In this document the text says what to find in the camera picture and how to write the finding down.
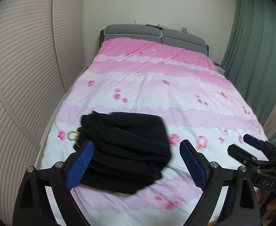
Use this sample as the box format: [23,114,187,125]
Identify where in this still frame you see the green curtain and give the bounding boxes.
[222,0,276,128]

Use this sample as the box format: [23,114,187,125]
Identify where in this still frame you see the pink floral bed quilt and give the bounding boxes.
[41,38,266,225]

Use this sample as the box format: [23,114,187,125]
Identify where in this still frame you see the white louvered wardrobe doors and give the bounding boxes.
[0,0,85,224]

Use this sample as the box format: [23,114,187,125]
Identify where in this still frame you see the black fleece pants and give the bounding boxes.
[74,111,172,195]

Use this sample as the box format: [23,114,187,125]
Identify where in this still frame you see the grey padded headboard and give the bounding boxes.
[99,24,209,56]

